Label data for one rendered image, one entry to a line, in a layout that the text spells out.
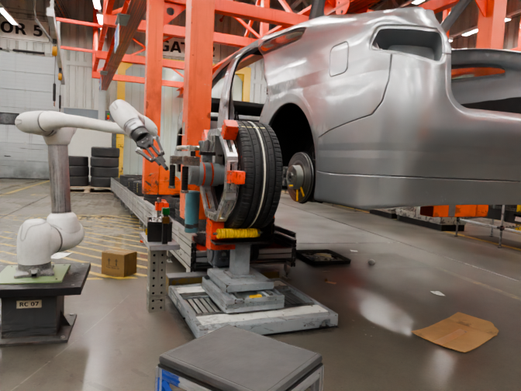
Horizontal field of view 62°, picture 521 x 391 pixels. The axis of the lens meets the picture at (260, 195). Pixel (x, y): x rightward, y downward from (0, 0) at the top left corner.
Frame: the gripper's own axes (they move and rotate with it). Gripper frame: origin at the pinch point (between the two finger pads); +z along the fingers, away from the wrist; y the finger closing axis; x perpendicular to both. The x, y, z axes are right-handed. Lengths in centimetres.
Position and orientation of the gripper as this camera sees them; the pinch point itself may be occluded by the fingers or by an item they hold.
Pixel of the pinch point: (162, 163)
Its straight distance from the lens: 197.6
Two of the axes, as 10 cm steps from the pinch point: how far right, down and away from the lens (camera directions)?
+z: 6.2, 7.0, -3.6
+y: 7.8, -5.8, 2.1
